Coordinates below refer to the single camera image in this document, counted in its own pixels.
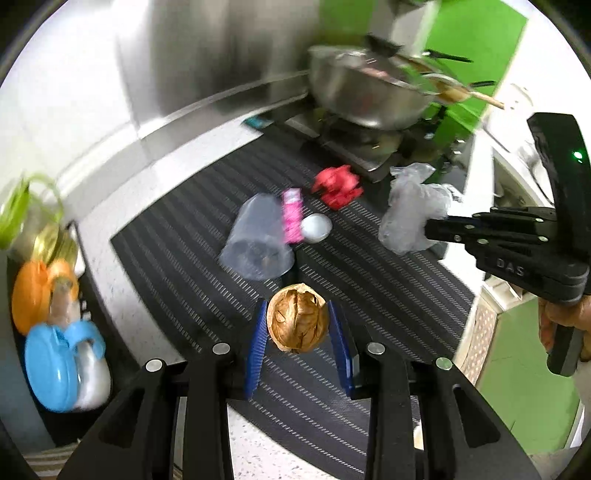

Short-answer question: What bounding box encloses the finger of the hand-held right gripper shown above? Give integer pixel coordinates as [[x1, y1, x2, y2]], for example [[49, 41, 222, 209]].
[[426, 227, 559, 245], [426, 207, 561, 232]]

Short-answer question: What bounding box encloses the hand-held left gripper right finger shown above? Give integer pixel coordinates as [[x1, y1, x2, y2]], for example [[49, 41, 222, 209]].
[[327, 300, 541, 480]]

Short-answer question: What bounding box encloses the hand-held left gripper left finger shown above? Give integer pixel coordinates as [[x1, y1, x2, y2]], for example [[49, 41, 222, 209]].
[[58, 298, 269, 480]]

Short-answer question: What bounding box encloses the brown walnut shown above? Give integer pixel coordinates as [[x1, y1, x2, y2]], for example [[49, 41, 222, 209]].
[[267, 284, 330, 354]]

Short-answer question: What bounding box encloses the clear plastic bag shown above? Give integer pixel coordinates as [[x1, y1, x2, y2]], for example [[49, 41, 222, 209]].
[[378, 162, 455, 254]]

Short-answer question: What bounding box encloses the clear plastic measuring cup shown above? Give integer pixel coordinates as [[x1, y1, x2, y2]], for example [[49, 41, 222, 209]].
[[218, 193, 295, 281]]

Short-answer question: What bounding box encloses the white round cap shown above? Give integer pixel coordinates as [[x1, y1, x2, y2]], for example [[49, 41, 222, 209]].
[[301, 213, 332, 244]]

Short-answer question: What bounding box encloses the red paper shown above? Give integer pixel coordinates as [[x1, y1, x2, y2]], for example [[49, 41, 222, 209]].
[[311, 165, 363, 210]]

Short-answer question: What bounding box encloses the pink snack packet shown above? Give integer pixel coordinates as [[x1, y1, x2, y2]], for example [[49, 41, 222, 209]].
[[283, 188, 305, 244]]

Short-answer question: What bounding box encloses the person's right hand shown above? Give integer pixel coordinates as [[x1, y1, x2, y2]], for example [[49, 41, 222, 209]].
[[538, 294, 591, 361]]

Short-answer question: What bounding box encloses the patterned floor mat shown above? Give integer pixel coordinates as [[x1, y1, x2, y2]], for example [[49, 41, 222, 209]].
[[455, 295, 502, 384]]

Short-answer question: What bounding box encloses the black striped mat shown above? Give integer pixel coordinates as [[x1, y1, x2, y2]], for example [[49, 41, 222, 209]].
[[110, 134, 476, 478]]

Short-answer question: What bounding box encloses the black gas stove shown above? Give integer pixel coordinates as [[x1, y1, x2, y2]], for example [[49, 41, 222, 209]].
[[272, 113, 472, 185]]

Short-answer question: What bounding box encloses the steel cooking pot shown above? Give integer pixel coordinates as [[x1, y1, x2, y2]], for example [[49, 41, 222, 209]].
[[307, 46, 439, 130]]

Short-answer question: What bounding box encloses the glass pot lid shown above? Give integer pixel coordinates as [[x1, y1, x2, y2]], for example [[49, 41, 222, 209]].
[[308, 34, 439, 95]]

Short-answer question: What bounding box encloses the blue lidded pitcher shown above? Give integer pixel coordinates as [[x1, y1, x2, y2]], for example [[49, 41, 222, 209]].
[[24, 320, 112, 413]]

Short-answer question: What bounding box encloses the orange lidded pitcher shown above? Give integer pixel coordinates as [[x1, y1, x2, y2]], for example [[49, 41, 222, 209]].
[[11, 259, 80, 335]]

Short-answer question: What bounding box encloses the striped woven cloth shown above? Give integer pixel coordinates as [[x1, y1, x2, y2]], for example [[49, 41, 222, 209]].
[[23, 450, 79, 480]]

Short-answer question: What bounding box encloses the green lidded pitcher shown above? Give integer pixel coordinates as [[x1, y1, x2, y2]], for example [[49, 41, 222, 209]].
[[0, 173, 79, 264]]

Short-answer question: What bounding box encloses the golden pan wooden handle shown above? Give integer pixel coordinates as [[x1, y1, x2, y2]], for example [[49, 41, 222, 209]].
[[425, 74, 505, 110]]

